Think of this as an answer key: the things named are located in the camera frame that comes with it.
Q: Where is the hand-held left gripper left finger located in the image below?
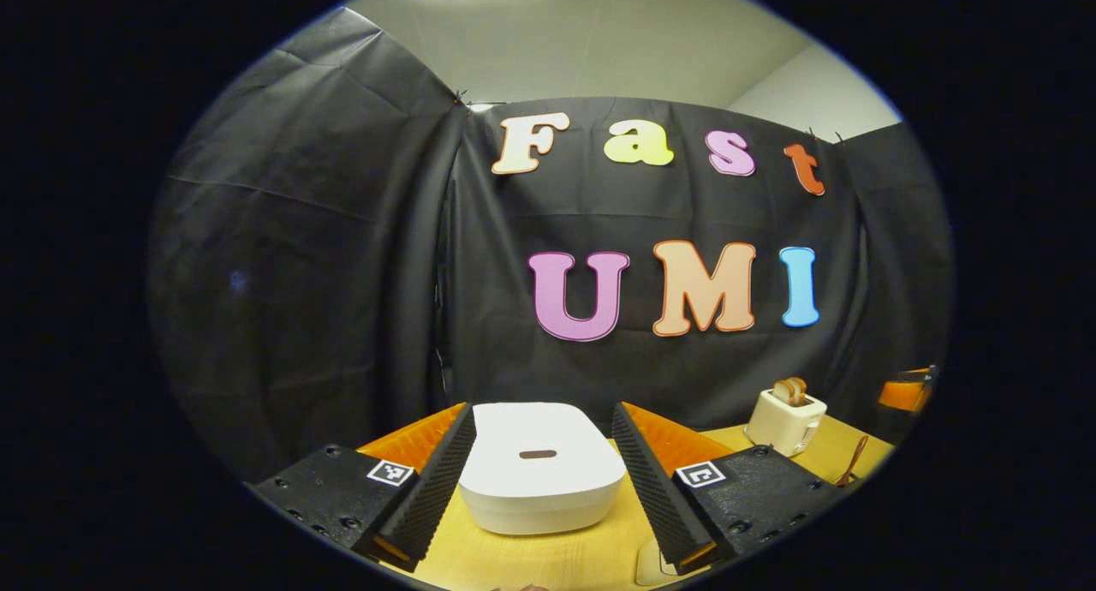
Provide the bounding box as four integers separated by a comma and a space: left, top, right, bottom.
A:
247, 403, 478, 573

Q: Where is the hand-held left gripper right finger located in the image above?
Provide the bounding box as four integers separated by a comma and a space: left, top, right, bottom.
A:
611, 403, 844, 575

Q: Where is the brown wooden spoon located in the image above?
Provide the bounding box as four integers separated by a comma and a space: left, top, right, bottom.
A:
837, 435, 870, 489

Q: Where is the white rice cooker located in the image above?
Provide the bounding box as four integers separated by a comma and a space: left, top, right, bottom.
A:
458, 401, 628, 536

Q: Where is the white toaster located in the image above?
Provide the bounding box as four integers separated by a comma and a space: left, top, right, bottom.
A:
743, 388, 828, 457

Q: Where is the black backdrop cloth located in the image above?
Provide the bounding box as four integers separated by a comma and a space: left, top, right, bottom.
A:
146, 7, 956, 482

